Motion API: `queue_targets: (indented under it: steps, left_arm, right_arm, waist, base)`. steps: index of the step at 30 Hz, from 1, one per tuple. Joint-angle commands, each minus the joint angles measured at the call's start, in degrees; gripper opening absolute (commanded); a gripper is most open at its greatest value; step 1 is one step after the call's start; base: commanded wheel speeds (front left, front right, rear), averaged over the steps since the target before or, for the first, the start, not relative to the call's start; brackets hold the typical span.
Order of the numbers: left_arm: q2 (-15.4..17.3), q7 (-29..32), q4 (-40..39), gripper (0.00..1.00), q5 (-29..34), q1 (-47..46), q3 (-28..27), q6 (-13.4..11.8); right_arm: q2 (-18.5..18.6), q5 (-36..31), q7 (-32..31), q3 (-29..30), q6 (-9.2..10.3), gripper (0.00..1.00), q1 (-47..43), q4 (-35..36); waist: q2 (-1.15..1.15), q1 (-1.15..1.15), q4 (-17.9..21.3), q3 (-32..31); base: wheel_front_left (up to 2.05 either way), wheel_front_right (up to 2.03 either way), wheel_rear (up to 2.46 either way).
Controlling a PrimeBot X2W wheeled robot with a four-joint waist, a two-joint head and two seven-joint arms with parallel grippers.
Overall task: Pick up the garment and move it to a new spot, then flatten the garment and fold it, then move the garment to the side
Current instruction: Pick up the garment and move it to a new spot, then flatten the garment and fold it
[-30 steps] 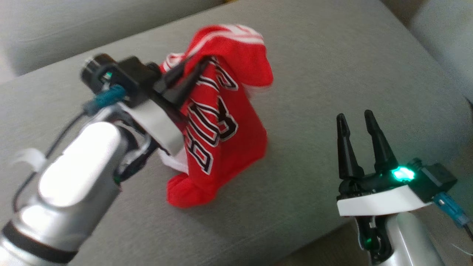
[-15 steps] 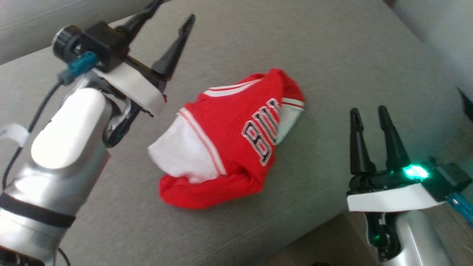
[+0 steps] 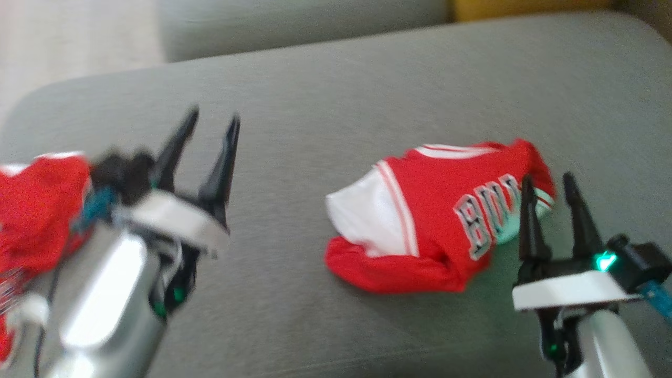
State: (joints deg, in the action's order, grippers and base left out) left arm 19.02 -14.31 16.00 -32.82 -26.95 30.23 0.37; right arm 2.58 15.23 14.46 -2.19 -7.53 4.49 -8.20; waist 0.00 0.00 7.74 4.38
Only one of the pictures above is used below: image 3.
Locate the yellow cushion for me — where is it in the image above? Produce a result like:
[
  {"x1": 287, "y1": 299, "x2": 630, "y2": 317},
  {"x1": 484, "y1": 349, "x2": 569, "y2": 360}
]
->
[{"x1": 453, "y1": 0, "x2": 623, "y2": 23}]

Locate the red and white Bulls jersey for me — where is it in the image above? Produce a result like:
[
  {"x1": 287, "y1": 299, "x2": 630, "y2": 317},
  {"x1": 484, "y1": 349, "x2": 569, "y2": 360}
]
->
[{"x1": 324, "y1": 138, "x2": 557, "y2": 294}]

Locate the grey sofa seat cushion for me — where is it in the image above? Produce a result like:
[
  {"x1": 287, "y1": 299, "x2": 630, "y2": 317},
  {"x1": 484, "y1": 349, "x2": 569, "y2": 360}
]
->
[{"x1": 0, "y1": 10, "x2": 672, "y2": 378}]

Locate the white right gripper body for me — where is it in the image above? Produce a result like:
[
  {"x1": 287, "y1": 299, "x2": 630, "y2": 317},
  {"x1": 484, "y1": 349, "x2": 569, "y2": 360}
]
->
[{"x1": 512, "y1": 254, "x2": 642, "y2": 376}]

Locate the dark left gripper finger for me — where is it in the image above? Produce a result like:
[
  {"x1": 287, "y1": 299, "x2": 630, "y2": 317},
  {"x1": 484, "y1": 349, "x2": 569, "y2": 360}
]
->
[
  {"x1": 154, "y1": 107, "x2": 201, "y2": 193},
  {"x1": 198, "y1": 117, "x2": 242, "y2": 230}
]

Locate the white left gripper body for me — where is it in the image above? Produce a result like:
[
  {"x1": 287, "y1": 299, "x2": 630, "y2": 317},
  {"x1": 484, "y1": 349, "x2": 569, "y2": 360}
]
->
[{"x1": 113, "y1": 189, "x2": 230, "y2": 319}]

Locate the white cable label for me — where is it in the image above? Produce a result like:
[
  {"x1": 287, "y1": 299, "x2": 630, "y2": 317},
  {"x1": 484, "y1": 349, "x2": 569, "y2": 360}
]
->
[{"x1": 9, "y1": 293, "x2": 51, "y2": 327}]

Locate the red basketball shorts number 23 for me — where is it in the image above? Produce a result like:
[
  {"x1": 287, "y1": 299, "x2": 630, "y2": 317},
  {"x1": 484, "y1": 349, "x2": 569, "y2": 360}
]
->
[{"x1": 0, "y1": 151, "x2": 95, "y2": 368}]

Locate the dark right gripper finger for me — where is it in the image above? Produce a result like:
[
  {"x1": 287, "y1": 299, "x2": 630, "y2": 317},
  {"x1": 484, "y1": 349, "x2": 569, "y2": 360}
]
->
[
  {"x1": 562, "y1": 172, "x2": 605, "y2": 259},
  {"x1": 518, "y1": 175, "x2": 552, "y2": 264}
]

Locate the grey sofa back cushion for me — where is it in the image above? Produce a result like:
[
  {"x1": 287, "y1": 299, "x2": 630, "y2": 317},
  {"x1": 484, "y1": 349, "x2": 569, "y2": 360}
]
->
[{"x1": 157, "y1": 0, "x2": 455, "y2": 64}]

